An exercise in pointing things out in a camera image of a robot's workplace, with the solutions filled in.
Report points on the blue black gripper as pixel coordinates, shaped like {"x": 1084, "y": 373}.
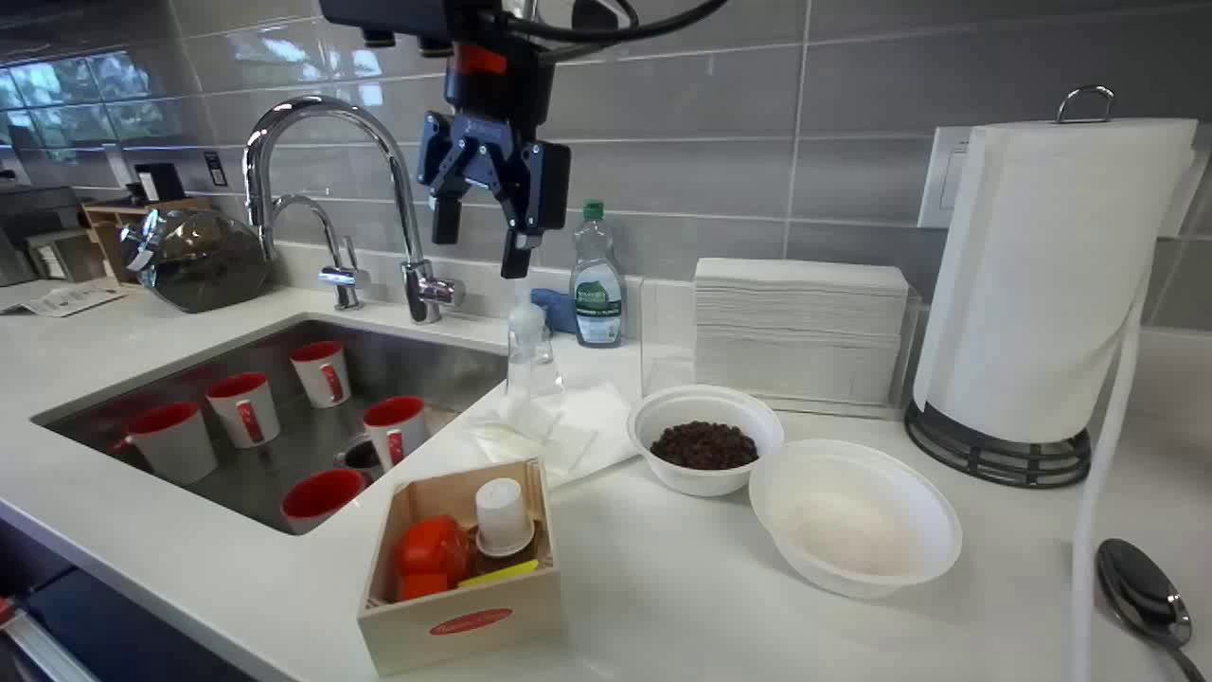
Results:
{"x": 497, "y": 97}

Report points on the white bowl with beans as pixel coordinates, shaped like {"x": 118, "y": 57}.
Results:
{"x": 700, "y": 403}

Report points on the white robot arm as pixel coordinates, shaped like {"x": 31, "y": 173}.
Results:
{"x": 442, "y": 24}

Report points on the white empty bowl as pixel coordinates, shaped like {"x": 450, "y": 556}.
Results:
{"x": 853, "y": 520}

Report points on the clear small bottle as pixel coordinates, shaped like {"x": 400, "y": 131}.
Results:
{"x": 531, "y": 365}

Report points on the blue sponge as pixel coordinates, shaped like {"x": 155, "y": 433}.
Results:
{"x": 556, "y": 308}

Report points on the green cap soap bottle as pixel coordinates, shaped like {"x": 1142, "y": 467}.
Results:
{"x": 594, "y": 287}

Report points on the small chrome side tap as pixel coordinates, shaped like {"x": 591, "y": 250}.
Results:
{"x": 342, "y": 272}

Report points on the red white mug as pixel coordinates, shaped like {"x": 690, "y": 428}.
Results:
{"x": 242, "y": 408}
{"x": 320, "y": 495}
{"x": 395, "y": 425}
{"x": 320, "y": 368}
{"x": 171, "y": 442}

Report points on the white crumpled paper towel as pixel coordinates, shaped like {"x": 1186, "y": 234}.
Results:
{"x": 572, "y": 433}

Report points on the stainless steel sink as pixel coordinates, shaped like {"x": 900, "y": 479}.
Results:
{"x": 253, "y": 479}

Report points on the white toy bottle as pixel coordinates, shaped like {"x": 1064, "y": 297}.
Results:
{"x": 500, "y": 518}

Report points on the dark coffee beans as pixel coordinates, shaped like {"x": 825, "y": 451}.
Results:
{"x": 705, "y": 443}

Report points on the orange toy item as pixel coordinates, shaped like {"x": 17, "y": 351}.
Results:
{"x": 431, "y": 556}

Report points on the yellow toy item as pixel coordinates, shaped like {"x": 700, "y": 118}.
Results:
{"x": 500, "y": 575}

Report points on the wooden toy box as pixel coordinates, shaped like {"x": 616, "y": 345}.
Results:
{"x": 458, "y": 623}

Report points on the white napkin stack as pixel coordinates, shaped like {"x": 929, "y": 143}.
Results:
{"x": 800, "y": 331}

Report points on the black paper towel holder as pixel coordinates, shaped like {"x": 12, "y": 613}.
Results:
{"x": 997, "y": 456}

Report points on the paper towel roll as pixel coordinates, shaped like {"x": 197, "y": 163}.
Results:
{"x": 1142, "y": 173}

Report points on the black metal spoon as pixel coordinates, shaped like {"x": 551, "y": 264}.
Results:
{"x": 1146, "y": 599}

